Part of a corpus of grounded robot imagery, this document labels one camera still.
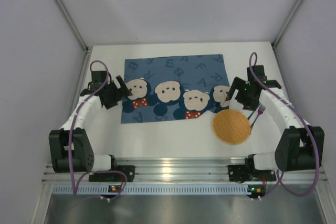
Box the round woven orange plate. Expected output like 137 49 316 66
212 109 251 145

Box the blue cartoon placemat cloth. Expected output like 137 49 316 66
121 54 229 124

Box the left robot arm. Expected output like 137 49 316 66
48 73 131 173

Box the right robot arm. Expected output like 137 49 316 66
226 77 324 172

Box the purple fork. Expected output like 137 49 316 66
250 105 266 130

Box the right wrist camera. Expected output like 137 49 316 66
247 65 267 83

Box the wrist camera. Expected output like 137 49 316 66
247 65 267 83
90 70 108 86

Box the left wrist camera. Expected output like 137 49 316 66
90 70 108 86

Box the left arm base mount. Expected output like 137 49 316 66
89 165 135 183

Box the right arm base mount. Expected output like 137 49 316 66
227 165 276 184

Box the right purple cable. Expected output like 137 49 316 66
248 52 321 200

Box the purple cable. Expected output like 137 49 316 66
67 60 128 201
248 52 321 200

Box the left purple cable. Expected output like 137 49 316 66
67 60 128 201

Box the slotted cable duct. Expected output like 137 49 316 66
52 184 266 196

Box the right aluminium frame post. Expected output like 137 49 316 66
271 0 305 49

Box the aluminium frame post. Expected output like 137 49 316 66
271 0 305 49
54 0 89 52

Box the left aluminium frame post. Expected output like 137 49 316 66
54 0 89 52

